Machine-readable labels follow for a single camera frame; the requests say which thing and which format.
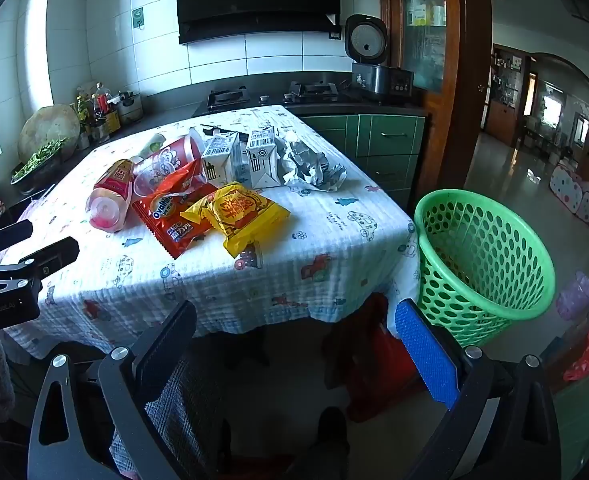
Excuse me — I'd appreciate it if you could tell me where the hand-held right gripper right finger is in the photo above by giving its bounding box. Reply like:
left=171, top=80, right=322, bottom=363
left=393, top=298, right=561, bottom=480

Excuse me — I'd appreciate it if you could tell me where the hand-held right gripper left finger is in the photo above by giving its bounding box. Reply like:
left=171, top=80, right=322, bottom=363
left=27, top=300, right=198, bottom=480

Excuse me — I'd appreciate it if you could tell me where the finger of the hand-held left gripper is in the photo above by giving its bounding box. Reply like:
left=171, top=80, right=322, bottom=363
left=0, top=236, right=80, bottom=279
left=0, top=219, right=34, bottom=264

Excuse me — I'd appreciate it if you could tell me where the pink plastic bottle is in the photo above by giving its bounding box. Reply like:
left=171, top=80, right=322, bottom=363
left=85, top=159, right=135, bottom=233

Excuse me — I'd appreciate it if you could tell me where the green plastic basket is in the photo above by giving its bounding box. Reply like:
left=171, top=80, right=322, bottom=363
left=413, top=189, right=556, bottom=348

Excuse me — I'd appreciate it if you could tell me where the orange snack packet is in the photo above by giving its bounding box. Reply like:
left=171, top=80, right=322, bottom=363
left=132, top=159, right=220, bottom=260

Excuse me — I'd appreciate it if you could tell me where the yellow snack packet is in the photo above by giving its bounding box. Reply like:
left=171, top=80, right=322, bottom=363
left=180, top=182, right=291, bottom=258

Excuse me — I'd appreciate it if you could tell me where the red paper cup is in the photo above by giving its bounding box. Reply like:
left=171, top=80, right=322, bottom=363
left=147, top=135, right=208, bottom=186

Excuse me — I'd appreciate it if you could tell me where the white milk carton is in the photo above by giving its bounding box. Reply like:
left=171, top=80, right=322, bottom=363
left=200, top=131, right=242, bottom=188
left=244, top=126, right=281, bottom=188

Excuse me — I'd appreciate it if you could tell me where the silver foil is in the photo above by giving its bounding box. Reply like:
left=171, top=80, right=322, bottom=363
left=274, top=130, right=348, bottom=193

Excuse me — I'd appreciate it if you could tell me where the red plastic stool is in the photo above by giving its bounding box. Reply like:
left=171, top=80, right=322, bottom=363
left=345, top=295, right=425, bottom=423

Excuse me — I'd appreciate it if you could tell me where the bowl of green vegetables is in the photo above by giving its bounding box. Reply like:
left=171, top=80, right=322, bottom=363
left=9, top=137, right=70, bottom=196

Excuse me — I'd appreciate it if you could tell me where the round wooden cutting board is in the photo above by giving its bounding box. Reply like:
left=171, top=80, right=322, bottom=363
left=18, top=105, right=81, bottom=161

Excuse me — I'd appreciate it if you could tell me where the clear plastic cup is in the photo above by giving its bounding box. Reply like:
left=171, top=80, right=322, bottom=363
left=132, top=159, right=171, bottom=199

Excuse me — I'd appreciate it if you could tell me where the dark shoe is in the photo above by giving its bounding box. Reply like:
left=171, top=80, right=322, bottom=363
left=317, top=407, right=350, bottom=480

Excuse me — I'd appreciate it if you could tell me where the printed white tablecloth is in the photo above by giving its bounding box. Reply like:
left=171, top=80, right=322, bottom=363
left=0, top=105, right=420, bottom=361

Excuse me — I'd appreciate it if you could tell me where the pale green paper cup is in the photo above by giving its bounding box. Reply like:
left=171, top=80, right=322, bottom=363
left=132, top=132, right=168, bottom=163

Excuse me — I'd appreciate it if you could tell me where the group of seasoning bottles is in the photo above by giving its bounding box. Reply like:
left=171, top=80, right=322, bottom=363
left=74, top=82, right=142, bottom=148

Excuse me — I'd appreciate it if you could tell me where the pink bin bag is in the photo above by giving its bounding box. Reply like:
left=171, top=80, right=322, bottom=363
left=556, top=271, right=589, bottom=322

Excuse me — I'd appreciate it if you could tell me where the green cupboard door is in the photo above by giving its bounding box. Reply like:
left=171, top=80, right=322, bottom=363
left=549, top=355, right=589, bottom=480

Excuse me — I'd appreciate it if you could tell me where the green kitchen cabinet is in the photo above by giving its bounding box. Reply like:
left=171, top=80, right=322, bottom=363
left=299, top=112, right=428, bottom=211

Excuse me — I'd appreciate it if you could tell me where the polka dot play tent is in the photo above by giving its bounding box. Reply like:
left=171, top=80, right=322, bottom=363
left=549, top=162, right=589, bottom=231

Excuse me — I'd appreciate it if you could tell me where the wooden display cabinet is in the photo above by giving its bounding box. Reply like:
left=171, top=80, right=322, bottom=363
left=489, top=46, right=538, bottom=133

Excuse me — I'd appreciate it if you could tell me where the black gas stove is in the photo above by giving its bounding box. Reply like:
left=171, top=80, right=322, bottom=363
left=205, top=80, right=343, bottom=111

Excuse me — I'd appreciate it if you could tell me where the wooden glass-door cabinet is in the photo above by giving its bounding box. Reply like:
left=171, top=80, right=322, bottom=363
left=379, top=0, right=490, bottom=191

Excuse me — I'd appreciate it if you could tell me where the black rice cooker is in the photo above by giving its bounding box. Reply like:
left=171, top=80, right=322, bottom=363
left=345, top=14, right=415, bottom=101

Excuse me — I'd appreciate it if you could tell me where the black range hood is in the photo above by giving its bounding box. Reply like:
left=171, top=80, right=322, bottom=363
left=166, top=0, right=355, bottom=45

